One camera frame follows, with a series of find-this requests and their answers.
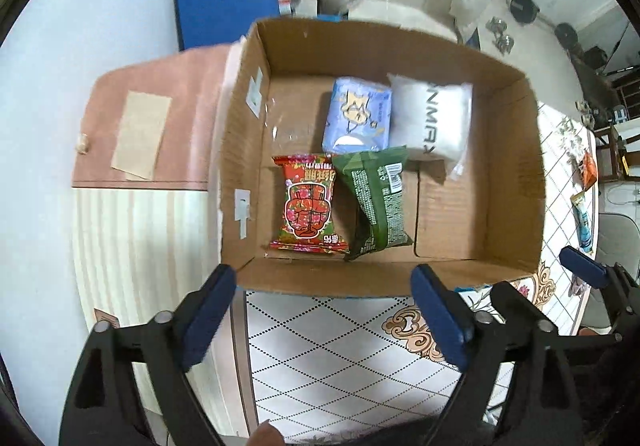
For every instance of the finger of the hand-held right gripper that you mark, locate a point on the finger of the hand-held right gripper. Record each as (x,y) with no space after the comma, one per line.
(582,265)
(512,298)

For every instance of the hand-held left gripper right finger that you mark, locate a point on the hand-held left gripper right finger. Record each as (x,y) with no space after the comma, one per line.
(442,321)

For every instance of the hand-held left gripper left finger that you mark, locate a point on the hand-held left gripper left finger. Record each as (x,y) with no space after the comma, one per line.
(207,321)

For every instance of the white soft pack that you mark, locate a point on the white soft pack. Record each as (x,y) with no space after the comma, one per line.
(432,118)

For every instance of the person's left hand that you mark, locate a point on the person's left hand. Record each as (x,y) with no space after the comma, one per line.
(266,435)

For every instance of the light blue snack packet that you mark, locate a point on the light blue snack packet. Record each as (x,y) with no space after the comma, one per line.
(583,223)

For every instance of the grey chair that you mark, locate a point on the grey chair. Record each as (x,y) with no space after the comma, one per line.
(617,236)

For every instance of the orange snack packet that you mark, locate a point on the orange snack packet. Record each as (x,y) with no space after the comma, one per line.
(590,170)

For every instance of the pink and cream striped mat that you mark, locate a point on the pink and cream striped mat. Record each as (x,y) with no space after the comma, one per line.
(140,251)

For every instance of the brown cardboard box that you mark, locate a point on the brown cardboard box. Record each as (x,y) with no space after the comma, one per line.
(450,221)

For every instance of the wooden chair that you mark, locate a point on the wooden chair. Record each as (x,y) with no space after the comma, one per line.
(612,151)

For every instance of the green snack packet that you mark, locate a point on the green snack packet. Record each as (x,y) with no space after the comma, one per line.
(377,201)

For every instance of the red snack packet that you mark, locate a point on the red snack packet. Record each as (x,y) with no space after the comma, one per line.
(307,206)

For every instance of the brown paper patch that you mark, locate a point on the brown paper patch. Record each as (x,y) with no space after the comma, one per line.
(141,136)

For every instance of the clear plastic wrap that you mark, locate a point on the clear plastic wrap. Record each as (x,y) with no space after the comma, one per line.
(290,131)

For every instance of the blue tissue pack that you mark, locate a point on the blue tissue pack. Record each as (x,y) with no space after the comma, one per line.
(355,113)

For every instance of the black weight plate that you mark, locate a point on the black weight plate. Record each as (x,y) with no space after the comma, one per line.
(523,8)
(566,36)

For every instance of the chrome dumbbell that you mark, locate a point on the chrome dumbbell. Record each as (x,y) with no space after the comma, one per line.
(501,36)

